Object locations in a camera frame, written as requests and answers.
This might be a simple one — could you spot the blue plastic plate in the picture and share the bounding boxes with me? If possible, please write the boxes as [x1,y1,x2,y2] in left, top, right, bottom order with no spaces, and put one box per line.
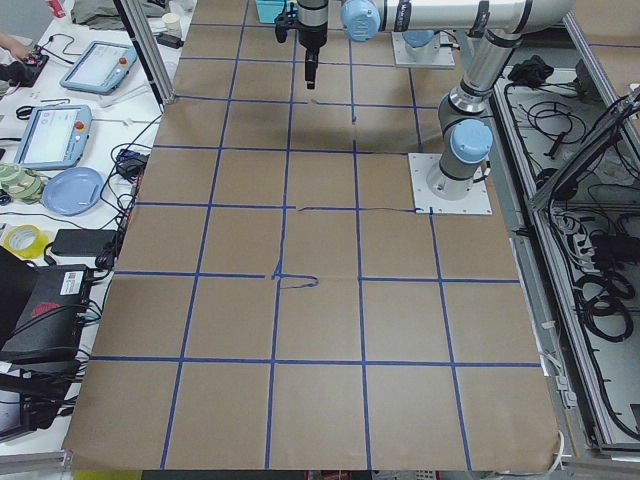
[41,167,104,216]

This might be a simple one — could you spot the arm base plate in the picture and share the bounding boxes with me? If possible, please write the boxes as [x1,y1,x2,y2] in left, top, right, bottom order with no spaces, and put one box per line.
[392,30,456,69]
[408,153,492,215]

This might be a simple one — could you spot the teach pendant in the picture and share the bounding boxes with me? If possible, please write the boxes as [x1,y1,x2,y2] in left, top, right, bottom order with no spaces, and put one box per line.
[14,105,93,170]
[59,41,138,95]

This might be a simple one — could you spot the teal plastic bin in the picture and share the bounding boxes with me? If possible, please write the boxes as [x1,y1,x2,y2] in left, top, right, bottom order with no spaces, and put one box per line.
[254,0,297,24]

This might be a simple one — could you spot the upper teach pendant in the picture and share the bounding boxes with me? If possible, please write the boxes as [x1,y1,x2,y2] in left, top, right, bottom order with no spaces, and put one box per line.
[59,41,138,95]

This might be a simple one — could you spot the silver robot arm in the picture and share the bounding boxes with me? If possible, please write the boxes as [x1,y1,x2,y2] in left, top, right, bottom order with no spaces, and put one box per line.
[291,1,569,196]

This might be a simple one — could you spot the aluminium frame post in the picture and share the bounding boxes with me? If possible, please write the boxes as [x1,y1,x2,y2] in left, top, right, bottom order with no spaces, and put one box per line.
[114,0,175,106]

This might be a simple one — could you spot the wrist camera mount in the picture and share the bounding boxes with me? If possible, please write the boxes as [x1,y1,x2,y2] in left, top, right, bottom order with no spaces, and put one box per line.
[275,11,298,43]

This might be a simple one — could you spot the lower teach pendant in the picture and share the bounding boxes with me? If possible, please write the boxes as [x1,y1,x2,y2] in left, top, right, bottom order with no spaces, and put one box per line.
[14,105,93,170]

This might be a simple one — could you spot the black laptop computer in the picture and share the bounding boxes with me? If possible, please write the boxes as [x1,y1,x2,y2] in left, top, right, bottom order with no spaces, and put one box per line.
[1,249,92,364]

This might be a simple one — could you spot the yellow tape roll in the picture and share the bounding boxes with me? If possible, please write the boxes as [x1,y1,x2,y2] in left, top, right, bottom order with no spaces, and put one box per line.
[2,225,49,260]

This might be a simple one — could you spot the paper cup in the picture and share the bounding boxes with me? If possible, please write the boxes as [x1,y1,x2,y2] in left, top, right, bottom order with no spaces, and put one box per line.
[161,12,182,38]

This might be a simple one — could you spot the green tape rolls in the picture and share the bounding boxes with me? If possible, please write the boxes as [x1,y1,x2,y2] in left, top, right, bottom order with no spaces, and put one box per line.
[0,163,46,203]

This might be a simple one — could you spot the black power adapter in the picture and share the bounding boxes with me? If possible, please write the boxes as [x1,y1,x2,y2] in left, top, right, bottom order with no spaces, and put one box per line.
[51,229,116,257]

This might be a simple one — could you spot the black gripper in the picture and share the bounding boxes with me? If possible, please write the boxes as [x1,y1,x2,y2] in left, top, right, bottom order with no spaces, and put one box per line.
[297,0,328,90]

